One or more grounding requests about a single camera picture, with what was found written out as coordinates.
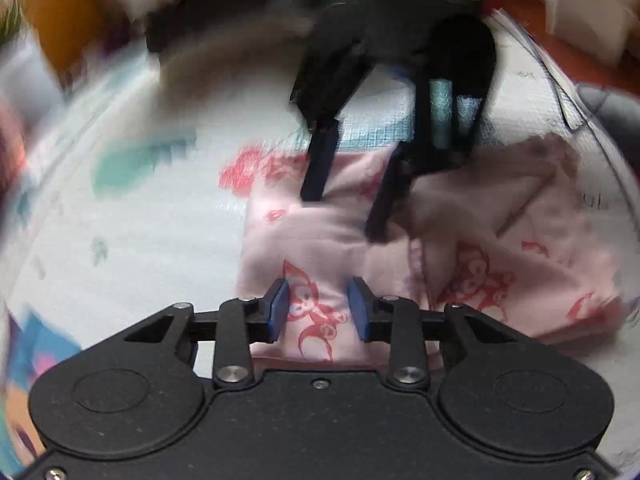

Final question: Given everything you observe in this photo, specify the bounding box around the white box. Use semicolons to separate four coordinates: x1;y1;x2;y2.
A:
542;0;637;67

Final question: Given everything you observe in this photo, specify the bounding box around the grey rounded object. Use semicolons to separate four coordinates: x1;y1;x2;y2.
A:
574;85;640;137

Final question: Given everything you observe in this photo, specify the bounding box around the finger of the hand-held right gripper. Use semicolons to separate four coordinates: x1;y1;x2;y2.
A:
289;42;375;204
364;72;490;244

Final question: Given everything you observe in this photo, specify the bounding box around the pink printed garment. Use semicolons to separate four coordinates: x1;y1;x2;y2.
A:
235;135;627;367

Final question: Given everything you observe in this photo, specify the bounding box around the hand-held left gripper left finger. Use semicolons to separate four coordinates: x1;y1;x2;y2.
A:
123;278;291;392

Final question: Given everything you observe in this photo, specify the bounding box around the orange cabinet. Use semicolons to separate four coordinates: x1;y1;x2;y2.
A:
20;0;111;77

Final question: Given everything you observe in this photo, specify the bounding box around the colourful printed blanket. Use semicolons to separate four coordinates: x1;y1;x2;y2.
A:
0;20;640;480

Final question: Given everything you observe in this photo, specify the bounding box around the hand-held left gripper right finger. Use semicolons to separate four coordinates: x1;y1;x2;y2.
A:
347;276;519;391

